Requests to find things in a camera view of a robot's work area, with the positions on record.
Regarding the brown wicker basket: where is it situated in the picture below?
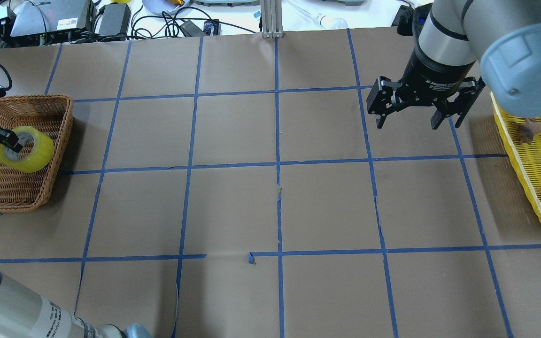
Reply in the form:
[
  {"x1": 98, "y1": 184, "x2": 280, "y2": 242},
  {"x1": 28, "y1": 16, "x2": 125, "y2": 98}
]
[{"x1": 0, "y1": 94, "x2": 74, "y2": 213}]

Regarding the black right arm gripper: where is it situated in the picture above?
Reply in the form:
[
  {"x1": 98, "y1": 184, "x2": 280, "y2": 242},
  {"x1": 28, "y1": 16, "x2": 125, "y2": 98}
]
[{"x1": 367, "y1": 76, "x2": 487, "y2": 130}]

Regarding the aluminium frame post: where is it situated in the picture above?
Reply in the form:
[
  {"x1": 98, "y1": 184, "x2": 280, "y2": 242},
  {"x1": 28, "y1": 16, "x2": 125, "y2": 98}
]
[{"x1": 260, "y1": 0, "x2": 284, "y2": 38}]

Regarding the yellow clear tape roll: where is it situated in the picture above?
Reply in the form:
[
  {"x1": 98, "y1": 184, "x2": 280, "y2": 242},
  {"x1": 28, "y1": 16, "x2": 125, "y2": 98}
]
[{"x1": 0, "y1": 126, "x2": 54, "y2": 173}]

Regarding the black power adapter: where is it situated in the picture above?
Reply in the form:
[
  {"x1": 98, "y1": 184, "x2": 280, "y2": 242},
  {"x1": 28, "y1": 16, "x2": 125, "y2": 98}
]
[{"x1": 96, "y1": 2, "x2": 131, "y2": 37}]

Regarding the brown toy lion figure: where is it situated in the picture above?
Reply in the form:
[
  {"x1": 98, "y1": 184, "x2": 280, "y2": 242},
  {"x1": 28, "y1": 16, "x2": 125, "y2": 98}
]
[{"x1": 511, "y1": 118, "x2": 541, "y2": 144}]

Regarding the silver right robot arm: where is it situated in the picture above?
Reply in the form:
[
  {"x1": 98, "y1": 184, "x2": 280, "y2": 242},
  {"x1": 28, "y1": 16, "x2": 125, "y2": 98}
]
[{"x1": 366, "y1": 0, "x2": 541, "y2": 129}]

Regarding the blue tray with tools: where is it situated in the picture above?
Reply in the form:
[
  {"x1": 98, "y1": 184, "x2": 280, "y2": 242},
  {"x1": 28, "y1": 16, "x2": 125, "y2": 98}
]
[{"x1": 142, "y1": 0, "x2": 191, "y2": 16}]

